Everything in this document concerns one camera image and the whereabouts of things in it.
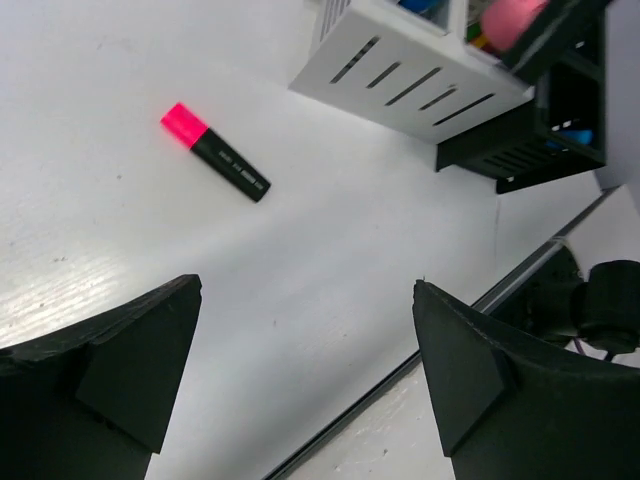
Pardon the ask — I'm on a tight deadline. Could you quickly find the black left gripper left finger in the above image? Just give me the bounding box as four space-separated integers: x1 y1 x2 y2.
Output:
1 274 202 480

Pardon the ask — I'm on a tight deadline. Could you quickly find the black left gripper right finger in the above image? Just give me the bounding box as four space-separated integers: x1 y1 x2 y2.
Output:
413 280 639 479

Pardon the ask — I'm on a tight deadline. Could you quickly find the white slotted organizer box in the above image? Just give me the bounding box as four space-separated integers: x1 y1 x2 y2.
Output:
290 1 534 144

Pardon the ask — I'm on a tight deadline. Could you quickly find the pink cap black highlighter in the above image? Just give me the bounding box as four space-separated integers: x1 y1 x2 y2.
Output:
160 103 271 202

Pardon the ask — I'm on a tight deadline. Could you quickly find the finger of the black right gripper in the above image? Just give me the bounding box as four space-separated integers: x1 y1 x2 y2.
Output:
500 0 611 83

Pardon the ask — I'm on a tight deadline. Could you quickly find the blue cap black highlighter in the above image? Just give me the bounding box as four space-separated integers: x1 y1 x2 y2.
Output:
545 129 594 150

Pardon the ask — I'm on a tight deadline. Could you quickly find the blue splash-label round jar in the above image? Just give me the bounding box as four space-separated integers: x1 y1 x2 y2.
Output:
398 0 441 15

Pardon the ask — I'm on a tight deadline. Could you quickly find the pink cap crayon tube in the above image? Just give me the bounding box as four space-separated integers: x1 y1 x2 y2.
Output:
466 0 548 53

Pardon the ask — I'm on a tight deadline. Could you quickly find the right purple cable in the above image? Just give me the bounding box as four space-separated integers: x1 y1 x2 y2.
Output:
572 337 616 361

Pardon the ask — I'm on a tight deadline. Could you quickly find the aluminium table edge rail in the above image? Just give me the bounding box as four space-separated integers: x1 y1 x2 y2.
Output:
274 186 639 479

